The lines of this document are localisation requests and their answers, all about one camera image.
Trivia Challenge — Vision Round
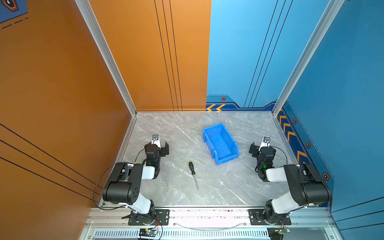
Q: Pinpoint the left green circuit board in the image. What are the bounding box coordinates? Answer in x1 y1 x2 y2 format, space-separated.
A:
138 229 160 240

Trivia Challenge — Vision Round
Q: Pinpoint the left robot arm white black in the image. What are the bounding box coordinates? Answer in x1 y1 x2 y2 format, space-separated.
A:
103 143 169 225

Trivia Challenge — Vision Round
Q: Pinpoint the right aluminium corner post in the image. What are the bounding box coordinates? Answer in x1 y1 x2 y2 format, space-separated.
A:
272 0 345 117

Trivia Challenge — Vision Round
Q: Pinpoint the aluminium corner post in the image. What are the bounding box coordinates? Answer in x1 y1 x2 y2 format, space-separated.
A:
272 0 345 117
75 0 137 117

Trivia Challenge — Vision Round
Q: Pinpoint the green circuit board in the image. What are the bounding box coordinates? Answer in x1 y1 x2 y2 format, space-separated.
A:
138 229 160 240
267 228 291 240

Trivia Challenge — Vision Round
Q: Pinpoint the white cable on rail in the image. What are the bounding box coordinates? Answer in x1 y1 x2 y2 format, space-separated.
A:
173 221 248 232

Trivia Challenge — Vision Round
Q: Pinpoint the right green circuit board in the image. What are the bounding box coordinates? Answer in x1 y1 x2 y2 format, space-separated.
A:
267 228 291 240

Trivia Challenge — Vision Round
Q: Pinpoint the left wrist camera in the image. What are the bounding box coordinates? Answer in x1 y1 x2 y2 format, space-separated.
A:
151 135 161 148

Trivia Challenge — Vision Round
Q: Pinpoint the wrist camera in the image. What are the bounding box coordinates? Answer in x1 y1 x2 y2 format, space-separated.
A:
259 137 271 149
151 135 161 148

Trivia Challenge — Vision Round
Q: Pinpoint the blue plastic bin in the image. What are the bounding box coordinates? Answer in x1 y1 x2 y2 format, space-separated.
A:
202 123 239 165

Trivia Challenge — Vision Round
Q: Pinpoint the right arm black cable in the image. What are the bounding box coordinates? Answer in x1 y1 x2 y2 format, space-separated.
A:
271 146 289 166

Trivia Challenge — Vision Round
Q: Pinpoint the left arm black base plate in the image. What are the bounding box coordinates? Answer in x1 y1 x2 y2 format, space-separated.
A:
128 209 170 226

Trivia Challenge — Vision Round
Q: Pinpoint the aluminium front rail frame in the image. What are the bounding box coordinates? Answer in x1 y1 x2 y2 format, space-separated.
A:
80 206 343 240

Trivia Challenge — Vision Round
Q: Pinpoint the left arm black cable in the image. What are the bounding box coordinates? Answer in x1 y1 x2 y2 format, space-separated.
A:
92 147 147 211

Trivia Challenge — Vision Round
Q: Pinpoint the black handled screwdriver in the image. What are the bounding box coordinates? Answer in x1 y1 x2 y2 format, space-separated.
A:
189 161 200 191

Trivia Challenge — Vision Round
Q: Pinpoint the left aluminium corner post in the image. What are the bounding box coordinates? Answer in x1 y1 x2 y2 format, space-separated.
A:
75 0 137 117

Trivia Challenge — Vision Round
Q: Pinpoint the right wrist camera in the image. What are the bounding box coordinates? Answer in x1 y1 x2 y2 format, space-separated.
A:
259 137 271 149

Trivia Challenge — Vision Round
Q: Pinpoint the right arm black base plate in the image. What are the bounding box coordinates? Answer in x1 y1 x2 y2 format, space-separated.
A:
248 209 292 226

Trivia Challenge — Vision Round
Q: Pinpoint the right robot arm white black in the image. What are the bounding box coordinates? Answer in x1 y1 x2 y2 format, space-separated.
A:
249 141 332 225

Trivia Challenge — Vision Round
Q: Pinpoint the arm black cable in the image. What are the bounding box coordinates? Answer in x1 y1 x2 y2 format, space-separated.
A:
92 147 147 211
271 146 289 166

